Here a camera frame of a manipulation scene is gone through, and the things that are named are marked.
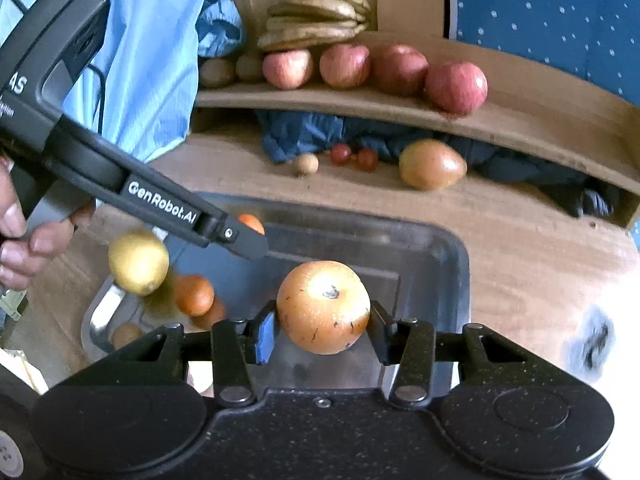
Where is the dark blue quilted cloth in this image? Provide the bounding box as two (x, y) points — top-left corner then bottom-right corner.
(257, 110), (613, 218)

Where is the wooden desk shelf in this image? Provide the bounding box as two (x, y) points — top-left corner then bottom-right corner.
(192, 30), (640, 228)

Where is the brown kiwi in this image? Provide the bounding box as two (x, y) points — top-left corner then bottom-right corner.
(235, 54), (265, 83)
(199, 57), (237, 88)

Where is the metal tray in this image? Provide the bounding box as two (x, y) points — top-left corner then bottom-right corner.
(80, 192), (471, 396)

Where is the crumpled light blue cloth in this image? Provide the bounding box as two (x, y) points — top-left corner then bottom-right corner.
(197, 0), (246, 58)

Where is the bunch of ripe bananas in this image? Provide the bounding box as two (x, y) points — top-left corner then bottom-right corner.
(257, 0), (373, 53)

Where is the red apple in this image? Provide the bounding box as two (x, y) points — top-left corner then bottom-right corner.
(424, 61), (489, 116)
(371, 44), (430, 97)
(262, 49), (315, 91)
(319, 43), (372, 90)

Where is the person's left hand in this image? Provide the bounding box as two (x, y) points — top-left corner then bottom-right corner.
(0, 157), (96, 291)

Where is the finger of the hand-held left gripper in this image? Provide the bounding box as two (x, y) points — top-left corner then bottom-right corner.
(220, 215), (269, 262)

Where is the green red mango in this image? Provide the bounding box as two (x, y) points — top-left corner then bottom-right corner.
(398, 139), (468, 192)

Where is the small tangerine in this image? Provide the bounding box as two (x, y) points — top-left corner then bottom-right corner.
(173, 274), (216, 317)
(237, 213), (266, 236)

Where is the black cable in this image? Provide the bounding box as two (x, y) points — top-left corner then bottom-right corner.
(90, 60), (110, 133)

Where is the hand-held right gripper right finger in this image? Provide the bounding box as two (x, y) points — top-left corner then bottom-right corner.
(370, 302), (543, 407)

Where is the large orange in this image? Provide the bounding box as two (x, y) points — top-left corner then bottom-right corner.
(276, 260), (372, 356)

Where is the small round brown longan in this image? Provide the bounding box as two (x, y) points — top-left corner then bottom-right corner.
(111, 322), (143, 351)
(294, 153), (320, 177)

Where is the light blue striped garment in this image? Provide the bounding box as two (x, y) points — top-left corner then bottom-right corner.
(0, 0), (208, 161)

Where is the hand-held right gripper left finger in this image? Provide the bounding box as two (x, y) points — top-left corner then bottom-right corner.
(107, 302), (278, 407)

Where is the blue white-dotted fabric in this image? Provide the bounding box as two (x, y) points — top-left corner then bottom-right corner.
(450, 0), (640, 111)

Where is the yellow lemon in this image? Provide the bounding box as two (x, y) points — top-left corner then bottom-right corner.
(108, 231), (171, 297)

